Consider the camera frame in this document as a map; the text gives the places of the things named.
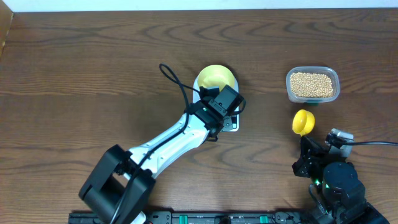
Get yellow measuring scoop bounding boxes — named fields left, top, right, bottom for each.
left=292, top=110, right=315, bottom=136

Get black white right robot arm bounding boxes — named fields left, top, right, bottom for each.
left=292, top=134, right=388, bottom=224

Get black mounting rail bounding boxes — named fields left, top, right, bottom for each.
left=68, top=210, right=312, bottom=224

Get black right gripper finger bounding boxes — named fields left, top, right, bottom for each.
left=306, top=136, right=326, bottom=151
left=300, top=136, right=311, bottom=156

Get clear plastic container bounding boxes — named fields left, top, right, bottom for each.
left=286, top=66, right=340, bottom=103

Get pale yellow bowl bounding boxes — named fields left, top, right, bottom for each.
left=197, top=65, right=237, bottom=91

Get white digital kitchen scale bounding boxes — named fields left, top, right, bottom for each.
left=192, top=73, right=244, bottom=132

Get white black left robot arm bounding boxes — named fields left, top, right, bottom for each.
left=79, top=102, right=215, bottom=223

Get soybeans pile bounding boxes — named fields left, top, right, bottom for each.
left=290, top=72, right=334, bottom=98

